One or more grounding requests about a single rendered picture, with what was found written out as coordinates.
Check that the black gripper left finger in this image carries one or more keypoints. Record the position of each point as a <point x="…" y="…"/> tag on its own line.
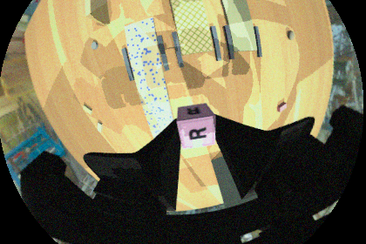
<point x="155" y="165"/>

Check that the pink letter cube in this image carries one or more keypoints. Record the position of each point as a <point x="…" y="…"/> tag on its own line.
<point x="196" y="125"/>

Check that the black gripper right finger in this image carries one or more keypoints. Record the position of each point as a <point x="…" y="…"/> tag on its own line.
<point x="249" y="152"/>

